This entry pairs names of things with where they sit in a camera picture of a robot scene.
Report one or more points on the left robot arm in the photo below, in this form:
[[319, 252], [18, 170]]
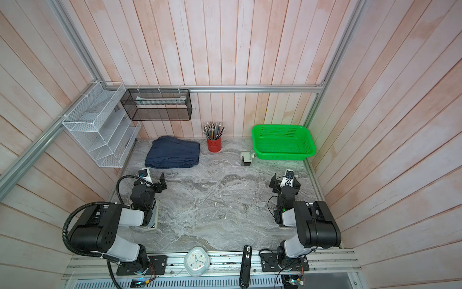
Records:
[[91, 230]]

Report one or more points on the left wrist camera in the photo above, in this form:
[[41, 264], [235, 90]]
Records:
[[144, 174]]

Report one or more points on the black remote control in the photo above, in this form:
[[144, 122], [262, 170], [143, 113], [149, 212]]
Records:
[[244, 277]]

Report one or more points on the small white grey box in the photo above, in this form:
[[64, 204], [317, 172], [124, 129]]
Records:
[[247, 158]]

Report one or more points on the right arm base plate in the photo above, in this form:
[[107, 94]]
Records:
[[274, 262]]

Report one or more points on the green plastic basket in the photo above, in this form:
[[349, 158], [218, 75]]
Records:
[[282, 142]]

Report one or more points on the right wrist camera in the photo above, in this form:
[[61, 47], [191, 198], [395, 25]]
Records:
[[288, 179]]

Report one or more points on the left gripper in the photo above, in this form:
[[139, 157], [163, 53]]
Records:
[[162, 181]]

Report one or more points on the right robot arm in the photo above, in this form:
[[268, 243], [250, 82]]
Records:
[[315, 225]]

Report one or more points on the white analog clock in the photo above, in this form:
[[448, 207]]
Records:
[[197, 262]]

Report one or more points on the light blue phone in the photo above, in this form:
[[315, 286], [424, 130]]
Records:
[[152, 225]]

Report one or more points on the pencils in cup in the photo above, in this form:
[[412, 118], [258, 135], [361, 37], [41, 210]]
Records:
[[213, 130]]

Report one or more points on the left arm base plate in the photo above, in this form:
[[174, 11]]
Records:
[[151, 265]]

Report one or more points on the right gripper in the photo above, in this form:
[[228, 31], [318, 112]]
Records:
[[276, 183]]

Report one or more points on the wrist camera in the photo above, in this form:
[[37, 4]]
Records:
[[144, 174], [288, 179]]

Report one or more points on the white wire mesh shelf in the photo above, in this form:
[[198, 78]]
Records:
[[101, 126]]

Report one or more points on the black mesh wall basket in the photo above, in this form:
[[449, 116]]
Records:
[[157, 104]]

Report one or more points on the red pencil cup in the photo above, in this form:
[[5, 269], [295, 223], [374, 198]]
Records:
[[214, 145]]

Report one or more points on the dark blue denim trousers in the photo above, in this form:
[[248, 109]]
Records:
[[169, 153]]

